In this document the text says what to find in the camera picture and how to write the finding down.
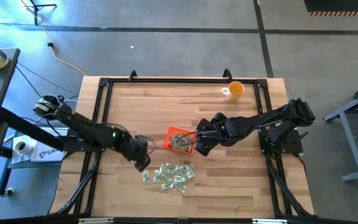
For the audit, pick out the white printed paper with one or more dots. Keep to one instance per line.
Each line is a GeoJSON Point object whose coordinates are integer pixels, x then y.
{"type": "Point", "coordinates": [47, 154]}

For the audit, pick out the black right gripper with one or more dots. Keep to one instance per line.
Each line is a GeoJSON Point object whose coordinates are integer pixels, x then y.
{"type": "Point", "coordinates": [207, 137]}

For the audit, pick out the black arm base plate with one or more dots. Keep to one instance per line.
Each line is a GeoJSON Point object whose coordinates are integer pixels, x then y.
{"type": "Point", "coordinates": [291, 146]}

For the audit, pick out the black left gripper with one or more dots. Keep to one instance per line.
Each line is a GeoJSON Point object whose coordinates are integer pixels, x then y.
{"type": "Point", "coordinates": [141, 146]}

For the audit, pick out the orange plastic basket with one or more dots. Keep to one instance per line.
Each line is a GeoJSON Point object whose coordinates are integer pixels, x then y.
{"type": "Point", "coordinates": [167, 141]}

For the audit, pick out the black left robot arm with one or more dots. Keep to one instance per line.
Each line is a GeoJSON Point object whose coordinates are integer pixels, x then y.
{"type": "Point", "coordinates": [89, 130]}

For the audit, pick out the black table clamp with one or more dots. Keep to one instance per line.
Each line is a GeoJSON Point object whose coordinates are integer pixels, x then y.
{"type": "Point", "coordinates": [132, 75]}
{"type": "Point", "coordinates": [227, 74]}

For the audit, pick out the black tripod stand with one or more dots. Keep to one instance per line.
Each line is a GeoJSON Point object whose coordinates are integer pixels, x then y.
{"type": "Point", "coordinates": [35, 14]}

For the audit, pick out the white tape roll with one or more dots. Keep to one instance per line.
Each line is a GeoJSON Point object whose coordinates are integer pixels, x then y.
{"type": "Point", "coordinates": [22, 147]}

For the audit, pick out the hazard striped black mat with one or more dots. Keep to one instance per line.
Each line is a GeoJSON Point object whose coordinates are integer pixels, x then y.
{"type": "Point", "coordinates": [340, 4]}

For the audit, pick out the black diagonal boom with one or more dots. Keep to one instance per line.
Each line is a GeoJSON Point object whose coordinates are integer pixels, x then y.
{"type": "Point", "coordinates": [26, 129]}

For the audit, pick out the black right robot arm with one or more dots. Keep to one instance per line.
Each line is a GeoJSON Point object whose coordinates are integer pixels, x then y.
{"type": "Point", "coordinates": [253, 123]}

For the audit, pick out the blue-grey metal cart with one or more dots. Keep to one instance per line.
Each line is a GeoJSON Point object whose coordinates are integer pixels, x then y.
{"type": "Point", "coordinates": [352, 146]}

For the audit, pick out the silver metal bracket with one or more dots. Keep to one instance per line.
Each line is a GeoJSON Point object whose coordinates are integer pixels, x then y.
{"type": "Point", "coordinates": [269, 221]}
{"type": "Point", "coordinates": [95, 221]}

